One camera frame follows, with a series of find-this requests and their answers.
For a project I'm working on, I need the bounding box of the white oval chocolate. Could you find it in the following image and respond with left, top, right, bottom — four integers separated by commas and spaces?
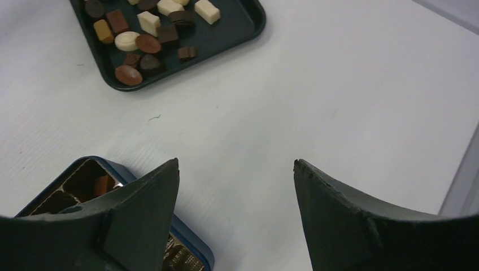
114, 31, 140, 52

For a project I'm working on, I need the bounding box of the brown oval chocolate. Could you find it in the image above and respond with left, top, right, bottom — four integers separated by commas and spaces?
115, 65, 143, 86

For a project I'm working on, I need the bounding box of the blue chocolate box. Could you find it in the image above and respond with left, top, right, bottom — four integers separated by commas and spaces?
14, 156, 214, 270

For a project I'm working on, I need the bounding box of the white square chocolate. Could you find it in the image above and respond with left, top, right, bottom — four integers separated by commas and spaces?
194, 0, 221, 25

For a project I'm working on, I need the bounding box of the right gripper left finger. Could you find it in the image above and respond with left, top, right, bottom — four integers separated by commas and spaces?
1, 158, 180, 270

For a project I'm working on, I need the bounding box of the caramel square chocolate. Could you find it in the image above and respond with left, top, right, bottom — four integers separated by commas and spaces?
93, 19, 115, 44

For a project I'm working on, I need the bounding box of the brown rectangular chocolate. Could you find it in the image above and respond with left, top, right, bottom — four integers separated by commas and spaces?
93, 175, 115, 196

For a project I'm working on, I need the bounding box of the black chocolate tray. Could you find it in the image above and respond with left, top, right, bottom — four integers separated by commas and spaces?
70, 1, 267, 92

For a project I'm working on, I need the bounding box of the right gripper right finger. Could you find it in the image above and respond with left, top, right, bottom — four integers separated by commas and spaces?
293, 159, 478, 270

